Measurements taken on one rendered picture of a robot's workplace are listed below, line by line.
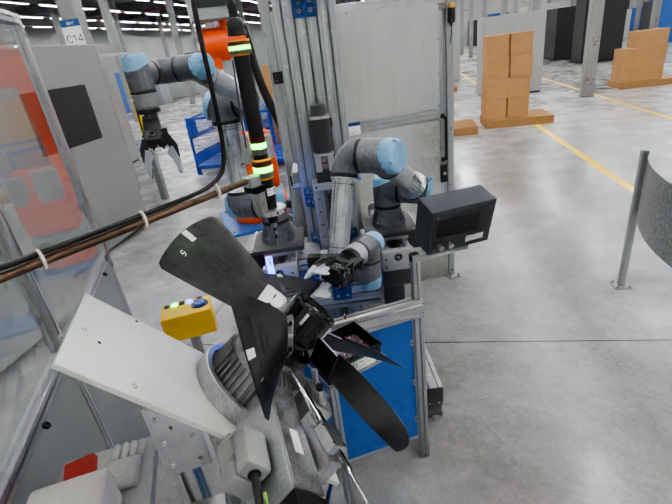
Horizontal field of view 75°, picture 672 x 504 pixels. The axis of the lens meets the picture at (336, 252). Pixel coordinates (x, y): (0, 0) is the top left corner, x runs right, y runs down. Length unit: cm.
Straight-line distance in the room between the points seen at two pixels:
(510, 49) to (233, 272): 840
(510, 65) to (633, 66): 475
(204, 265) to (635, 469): 203
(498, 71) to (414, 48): 611
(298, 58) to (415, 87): 132
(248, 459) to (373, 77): 252
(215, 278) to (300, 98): 111
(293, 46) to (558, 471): 212
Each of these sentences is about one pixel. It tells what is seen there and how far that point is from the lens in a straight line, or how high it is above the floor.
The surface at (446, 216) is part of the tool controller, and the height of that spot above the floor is 120.
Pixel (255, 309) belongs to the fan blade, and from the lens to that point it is 82.
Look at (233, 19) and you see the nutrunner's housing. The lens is 98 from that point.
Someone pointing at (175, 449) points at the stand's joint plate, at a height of 102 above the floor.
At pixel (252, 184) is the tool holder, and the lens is 98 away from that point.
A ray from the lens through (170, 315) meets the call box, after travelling 151.
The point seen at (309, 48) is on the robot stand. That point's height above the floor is 178.
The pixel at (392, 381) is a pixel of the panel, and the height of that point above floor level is 49.
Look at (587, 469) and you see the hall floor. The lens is 239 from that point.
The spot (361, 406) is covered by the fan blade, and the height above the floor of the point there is 105.
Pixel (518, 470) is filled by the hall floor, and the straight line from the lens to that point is 231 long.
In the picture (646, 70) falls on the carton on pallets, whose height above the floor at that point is 35.
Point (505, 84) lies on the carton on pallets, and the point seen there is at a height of 75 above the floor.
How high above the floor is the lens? 179
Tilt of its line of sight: 25 degrees down
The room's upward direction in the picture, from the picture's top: 8 degrees counter-clockwise
